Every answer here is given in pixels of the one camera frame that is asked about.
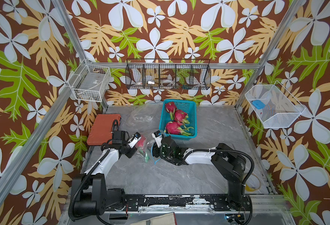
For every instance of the dragon fruit bag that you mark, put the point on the dragon fruit bag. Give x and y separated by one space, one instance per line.
171 109
181 117
143 149

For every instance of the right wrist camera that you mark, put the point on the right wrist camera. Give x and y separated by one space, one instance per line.
158 136

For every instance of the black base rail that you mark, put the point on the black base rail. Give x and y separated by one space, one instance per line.
216 202

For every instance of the red plastic tool case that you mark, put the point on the red plastic tool case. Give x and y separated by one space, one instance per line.
101 130

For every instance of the white wire basket left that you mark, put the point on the white wire basket left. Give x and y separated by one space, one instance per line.
89 82

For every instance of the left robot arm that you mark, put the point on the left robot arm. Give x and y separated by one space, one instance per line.
89 194

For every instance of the blue sponge in basket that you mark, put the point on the blue sponge in basket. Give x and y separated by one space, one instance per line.
258 104

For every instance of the yellow tape roll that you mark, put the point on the yellow tape roll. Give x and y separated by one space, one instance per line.
253 183

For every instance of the black wire wall basket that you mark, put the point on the black wire wall basket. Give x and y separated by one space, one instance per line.
188 74

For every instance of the white wire basket right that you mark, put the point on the white wire basket right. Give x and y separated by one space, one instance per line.
282 108

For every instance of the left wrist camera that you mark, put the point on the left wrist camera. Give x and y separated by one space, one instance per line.
134 140

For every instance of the white wire basket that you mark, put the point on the white wire basket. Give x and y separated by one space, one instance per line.
89 82
282 108

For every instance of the clear zip-top bag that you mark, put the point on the clear zip-top bag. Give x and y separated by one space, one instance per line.
143 118
151 142

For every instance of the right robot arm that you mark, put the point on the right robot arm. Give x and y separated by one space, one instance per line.
235 166

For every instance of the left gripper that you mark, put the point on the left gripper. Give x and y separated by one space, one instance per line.
130 154

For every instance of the teal plastic basket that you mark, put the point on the teal plastic basket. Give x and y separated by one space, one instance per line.
187 106

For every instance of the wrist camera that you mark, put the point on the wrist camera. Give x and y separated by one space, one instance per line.
158 136
134 140

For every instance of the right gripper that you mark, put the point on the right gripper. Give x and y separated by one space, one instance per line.
155 149

